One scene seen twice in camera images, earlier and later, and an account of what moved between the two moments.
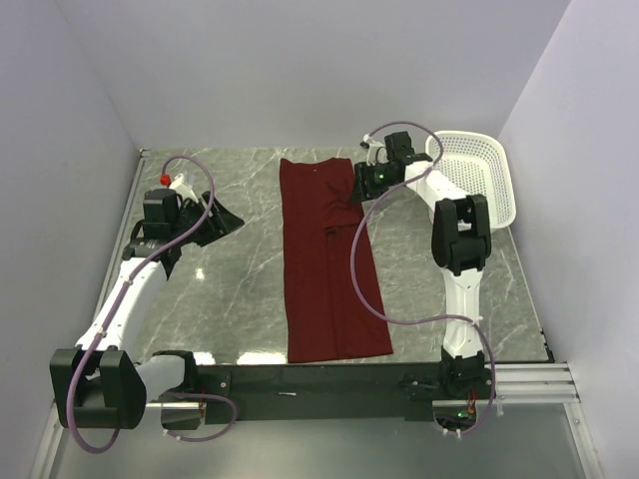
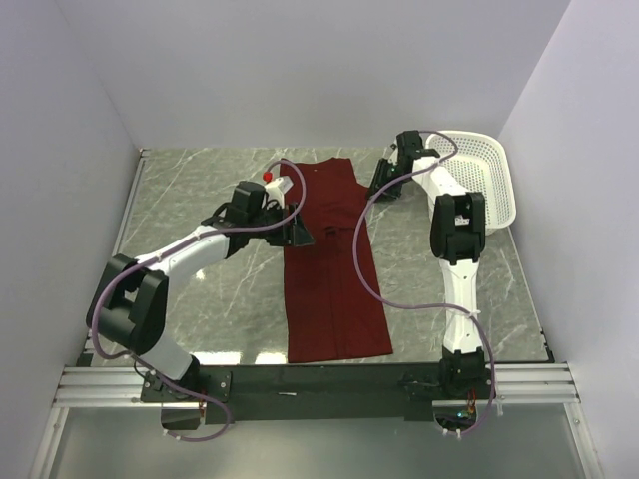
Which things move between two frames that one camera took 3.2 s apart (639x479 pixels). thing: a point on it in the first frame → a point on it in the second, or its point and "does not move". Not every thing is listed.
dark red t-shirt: (334, 307) does not move
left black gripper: (221, 223) → (297, 234)
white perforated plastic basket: (477, 165) does not move
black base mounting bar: (343, 394) does not move
